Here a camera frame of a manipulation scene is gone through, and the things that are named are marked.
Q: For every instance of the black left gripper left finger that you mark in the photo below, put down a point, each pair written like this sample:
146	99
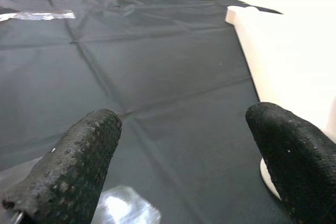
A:
68	171

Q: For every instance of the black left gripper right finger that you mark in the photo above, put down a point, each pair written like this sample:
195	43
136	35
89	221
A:
302	166

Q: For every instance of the clear tape cross patch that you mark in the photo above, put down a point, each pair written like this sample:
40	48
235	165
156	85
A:
126	205

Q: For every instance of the black tablecloth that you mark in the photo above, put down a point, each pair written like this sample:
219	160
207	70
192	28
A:
157	77

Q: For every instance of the clear tape strip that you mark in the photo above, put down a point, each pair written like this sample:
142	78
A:
39	15

